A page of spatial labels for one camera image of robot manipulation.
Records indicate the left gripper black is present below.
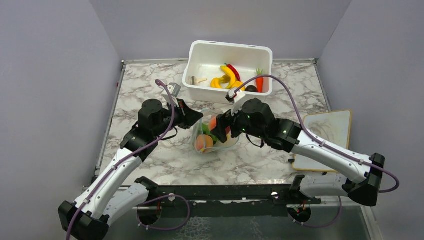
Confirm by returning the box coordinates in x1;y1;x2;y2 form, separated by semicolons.
153;98;204;137

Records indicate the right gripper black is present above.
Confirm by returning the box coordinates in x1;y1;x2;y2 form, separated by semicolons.
211;100;266;143

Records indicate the green lettuce head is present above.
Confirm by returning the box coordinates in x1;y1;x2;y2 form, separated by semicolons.
199;123;218;144

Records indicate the clear zip top bag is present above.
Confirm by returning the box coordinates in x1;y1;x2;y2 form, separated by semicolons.
190;108;240;154

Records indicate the peach orange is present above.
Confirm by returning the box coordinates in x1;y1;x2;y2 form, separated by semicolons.
194;134;214;154

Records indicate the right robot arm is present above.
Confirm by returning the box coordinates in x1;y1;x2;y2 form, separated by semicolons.
211;98;385;207

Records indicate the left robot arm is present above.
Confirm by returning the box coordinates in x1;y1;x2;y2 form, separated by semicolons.
58;99;204;240

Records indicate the beige mushroom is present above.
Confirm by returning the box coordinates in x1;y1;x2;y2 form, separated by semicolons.
189;76;208;86

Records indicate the yellow pepper front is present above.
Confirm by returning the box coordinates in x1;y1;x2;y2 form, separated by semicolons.
230;81;244;89

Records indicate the yellow pepper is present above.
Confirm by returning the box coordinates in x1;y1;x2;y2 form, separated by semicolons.
210;75;231;89
230;81;244;89

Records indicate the yellow pepper left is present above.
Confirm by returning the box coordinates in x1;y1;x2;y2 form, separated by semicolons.
210;75;231;89

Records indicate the dark purple plum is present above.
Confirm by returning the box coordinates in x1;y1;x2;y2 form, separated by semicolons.
245;85;258;93

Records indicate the yellow banana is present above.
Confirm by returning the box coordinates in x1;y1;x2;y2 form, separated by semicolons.
220;65;237;89

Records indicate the red chili pepper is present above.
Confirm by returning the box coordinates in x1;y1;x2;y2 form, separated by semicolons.
225;63;241;82

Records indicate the white plastic bin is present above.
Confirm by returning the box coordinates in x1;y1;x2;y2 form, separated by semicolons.
182;40;273;104

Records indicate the orange carrot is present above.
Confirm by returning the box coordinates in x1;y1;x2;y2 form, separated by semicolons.
255;68;264;93

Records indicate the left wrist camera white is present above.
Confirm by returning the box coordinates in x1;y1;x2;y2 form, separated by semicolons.
162;82;181;107

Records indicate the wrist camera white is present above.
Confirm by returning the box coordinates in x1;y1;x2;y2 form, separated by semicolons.
225;88;248;116
162;82;181;107

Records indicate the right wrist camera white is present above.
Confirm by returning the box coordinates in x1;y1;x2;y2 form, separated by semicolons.
225;88;248;116

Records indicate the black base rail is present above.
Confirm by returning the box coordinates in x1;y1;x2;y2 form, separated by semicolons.
135;176;321;219

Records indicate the white board wooden frame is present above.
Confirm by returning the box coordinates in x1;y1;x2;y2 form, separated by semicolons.
292;109;353;173

